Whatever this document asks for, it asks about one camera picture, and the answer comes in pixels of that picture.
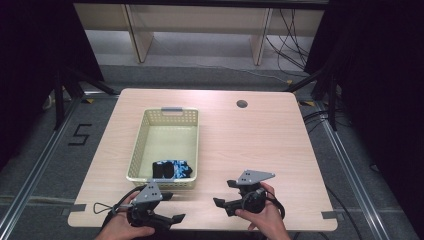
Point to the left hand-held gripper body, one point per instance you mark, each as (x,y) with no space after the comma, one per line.
(146,196)

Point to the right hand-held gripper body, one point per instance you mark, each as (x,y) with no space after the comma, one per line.
(253,196)

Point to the blue patterned fingerless glove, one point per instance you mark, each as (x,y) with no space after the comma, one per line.
(181,168)

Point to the cream perforated plastic basket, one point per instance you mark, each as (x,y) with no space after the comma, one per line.
(166,143)

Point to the person's right hand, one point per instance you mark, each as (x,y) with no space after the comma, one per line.
(270,225)

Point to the person's left hand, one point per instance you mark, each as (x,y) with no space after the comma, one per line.
(118,228)

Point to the grey tape strip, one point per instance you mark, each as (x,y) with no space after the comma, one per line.
(329,215)
(78,208)

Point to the black tape floor mark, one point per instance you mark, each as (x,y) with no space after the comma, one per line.
(80,135)

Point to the yellow black tape piece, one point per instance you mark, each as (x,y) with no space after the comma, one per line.
(89,100)
(307,103)

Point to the black metal stand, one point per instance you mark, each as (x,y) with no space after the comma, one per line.
(60,100)
(331,100)

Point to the beige wooden shelf unit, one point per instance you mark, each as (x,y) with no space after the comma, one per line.
(200,20)

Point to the dark curtain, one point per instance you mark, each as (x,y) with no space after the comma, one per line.
(383,83)
(33,66)

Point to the aluminium floor rail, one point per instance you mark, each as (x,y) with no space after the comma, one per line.
(36,160)
(350,173)

